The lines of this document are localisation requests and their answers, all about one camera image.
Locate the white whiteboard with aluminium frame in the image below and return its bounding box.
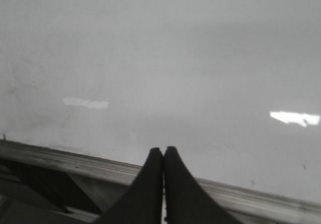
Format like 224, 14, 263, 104
1, 0, 320, 223

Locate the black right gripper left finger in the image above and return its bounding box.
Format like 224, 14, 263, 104
95, 148, 163, 223

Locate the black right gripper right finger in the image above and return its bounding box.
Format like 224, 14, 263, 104
164, 146, 240, 224

